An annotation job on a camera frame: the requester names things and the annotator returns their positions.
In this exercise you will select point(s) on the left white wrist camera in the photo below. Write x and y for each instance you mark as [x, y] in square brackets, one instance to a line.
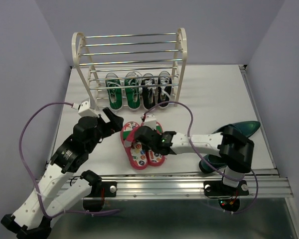
[87, 108]

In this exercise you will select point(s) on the black sneaker right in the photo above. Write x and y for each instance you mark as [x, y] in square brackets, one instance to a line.
[164, 91]

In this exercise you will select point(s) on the black sneaker left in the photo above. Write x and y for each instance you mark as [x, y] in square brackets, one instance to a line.
[148, 91]

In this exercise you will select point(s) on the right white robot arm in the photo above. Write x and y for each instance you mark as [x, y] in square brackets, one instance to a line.
[232, 147]

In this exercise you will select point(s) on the teal velvet shoe far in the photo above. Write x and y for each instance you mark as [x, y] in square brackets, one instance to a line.
[247, 128]

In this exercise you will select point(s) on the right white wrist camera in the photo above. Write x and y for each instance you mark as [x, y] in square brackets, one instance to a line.
[149, 120]

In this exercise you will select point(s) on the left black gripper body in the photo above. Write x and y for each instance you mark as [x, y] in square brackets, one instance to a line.
[102, 132]

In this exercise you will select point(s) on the cream shoe rack chrome bars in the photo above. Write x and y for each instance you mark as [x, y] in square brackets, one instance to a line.
[96, 56]

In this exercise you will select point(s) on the black sneaker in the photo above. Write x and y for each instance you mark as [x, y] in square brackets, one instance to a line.
[164, 91]
[148, 91]

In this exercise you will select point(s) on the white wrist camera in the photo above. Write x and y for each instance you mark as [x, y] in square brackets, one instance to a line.
[87, 108]
[149, 120]

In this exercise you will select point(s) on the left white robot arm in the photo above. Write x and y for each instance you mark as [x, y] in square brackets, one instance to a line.
[32, 220]

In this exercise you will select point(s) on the teal velvet shoe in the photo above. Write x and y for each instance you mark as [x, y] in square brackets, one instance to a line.
[213, 160]
[247, 128]

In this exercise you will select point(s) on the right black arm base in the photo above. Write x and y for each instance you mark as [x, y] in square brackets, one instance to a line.
[228, 197]

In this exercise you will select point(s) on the teal velvet shoe near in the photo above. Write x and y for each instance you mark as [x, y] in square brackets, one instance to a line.
[213, 160]

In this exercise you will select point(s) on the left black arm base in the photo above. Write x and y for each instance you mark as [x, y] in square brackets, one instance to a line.
[94, 191]

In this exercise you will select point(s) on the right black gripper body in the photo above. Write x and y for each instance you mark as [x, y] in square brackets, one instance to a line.
[153, 147]

